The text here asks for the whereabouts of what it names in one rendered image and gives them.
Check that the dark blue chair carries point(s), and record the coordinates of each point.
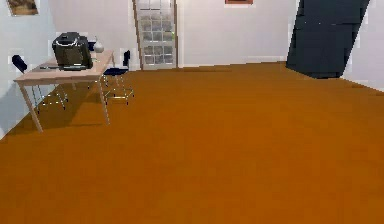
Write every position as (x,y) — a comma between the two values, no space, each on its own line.
(116,71)
(20,63)

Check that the glass paned room door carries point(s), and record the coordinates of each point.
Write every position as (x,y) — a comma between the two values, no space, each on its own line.
(156,33)

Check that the white round vase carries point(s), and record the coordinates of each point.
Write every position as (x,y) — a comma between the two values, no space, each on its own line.
(98,47)

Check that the black coffee machine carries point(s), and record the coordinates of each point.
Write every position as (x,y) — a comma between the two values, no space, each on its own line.
(71,50)

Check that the light wooden table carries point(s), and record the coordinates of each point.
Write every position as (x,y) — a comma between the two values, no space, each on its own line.
(50,75)

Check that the flat dark grey object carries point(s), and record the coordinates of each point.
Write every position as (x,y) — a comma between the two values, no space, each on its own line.
(49,67)

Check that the dark blue tall cupboard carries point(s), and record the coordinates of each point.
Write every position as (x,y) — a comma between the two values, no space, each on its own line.
(323,36)

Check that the red framed wall picture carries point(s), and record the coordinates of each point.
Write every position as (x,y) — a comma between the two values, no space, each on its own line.
(238,1)

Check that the brown framed wall picture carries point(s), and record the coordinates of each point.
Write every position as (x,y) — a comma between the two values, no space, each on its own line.
(22,6)

